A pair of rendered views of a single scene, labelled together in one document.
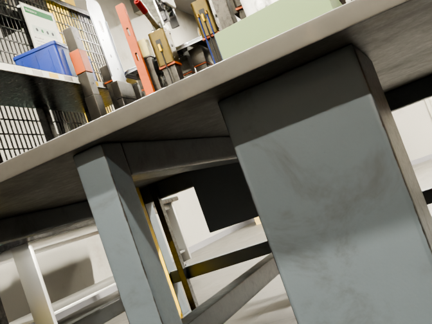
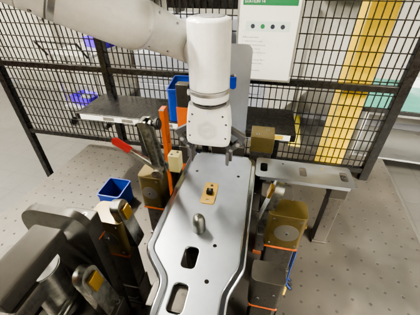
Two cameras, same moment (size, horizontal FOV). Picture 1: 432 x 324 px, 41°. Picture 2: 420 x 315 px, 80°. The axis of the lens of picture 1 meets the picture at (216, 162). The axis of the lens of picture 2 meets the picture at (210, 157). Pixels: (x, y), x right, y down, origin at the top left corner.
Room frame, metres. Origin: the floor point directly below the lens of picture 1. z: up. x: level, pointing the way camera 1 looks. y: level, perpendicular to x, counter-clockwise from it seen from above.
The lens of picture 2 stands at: (1.96, -0.53, 1.50)
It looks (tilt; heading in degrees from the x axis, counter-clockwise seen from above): 36 degrees down; 85
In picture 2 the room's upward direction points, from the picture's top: straight up
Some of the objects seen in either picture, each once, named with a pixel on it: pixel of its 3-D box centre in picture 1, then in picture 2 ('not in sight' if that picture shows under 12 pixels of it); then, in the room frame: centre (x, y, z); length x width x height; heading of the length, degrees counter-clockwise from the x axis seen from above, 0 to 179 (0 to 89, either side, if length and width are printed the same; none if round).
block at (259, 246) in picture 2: not in sight; (275, 222); (2.22, -0.01, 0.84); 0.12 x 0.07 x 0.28; 163
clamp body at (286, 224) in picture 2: not in sight; (282, 252); (2.20, -0.13, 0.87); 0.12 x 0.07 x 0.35; 163
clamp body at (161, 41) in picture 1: (175, 82); (155, 213); (1.83, 0.04, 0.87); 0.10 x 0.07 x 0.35; 163
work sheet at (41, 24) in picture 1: (46, 44); (265, 40); (2.26, 0.48, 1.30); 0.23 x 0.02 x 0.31; 163
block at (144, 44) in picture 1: (159, 90); (179, 196); (1.91, 0.10, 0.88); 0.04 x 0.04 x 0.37; 73
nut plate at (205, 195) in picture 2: not in sight; (209, 191); (2.00, -0.02, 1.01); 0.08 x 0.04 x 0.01; 73
